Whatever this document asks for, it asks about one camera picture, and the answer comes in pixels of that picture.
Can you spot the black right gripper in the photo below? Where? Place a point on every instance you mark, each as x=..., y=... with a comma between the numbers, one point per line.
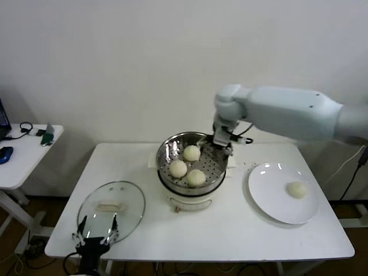
x=229, y=150

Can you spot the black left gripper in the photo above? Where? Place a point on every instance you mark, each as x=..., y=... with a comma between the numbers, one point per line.
x=90, y=247

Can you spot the white steamed baozi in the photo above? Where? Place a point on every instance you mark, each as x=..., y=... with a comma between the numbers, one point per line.
x=191, y=153
x=196, y=177
x=178, y=168
x=297, y=189

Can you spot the round glass pot lid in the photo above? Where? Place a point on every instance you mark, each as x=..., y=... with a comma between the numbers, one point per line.
x=129, y=201

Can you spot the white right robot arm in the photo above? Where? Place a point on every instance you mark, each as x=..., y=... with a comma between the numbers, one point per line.
x=287, y=112

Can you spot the perforated steel steamer basket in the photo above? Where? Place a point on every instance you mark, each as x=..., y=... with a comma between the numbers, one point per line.
x=215, y=169

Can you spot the white table leg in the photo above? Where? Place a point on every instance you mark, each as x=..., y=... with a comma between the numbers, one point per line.
x=280, y=268
x=109, y=268

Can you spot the white oval plate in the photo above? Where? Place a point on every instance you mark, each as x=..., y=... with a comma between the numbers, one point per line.
x=267, y=195

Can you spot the white electric cooking pot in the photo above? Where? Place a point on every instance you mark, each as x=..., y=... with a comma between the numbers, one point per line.
x=187, y=202

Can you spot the white side table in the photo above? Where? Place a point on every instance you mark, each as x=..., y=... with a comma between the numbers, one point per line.
x=26, y=161

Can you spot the green and grey holder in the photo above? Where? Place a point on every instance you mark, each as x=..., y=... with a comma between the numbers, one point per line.
x=47, y=138

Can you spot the small black device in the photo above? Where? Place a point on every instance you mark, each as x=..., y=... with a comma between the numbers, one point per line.
x=41, y=132

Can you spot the blue computer mouse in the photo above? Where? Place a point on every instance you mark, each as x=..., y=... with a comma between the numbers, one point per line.
x=5, y=154

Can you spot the black headphones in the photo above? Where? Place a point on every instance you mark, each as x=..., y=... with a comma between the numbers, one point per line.
x=21, y=126

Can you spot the black laptop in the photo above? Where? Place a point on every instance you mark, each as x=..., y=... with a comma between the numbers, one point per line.
x=3, y=118

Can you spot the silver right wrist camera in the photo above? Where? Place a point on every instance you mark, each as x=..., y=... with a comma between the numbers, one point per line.
x=222, y=138

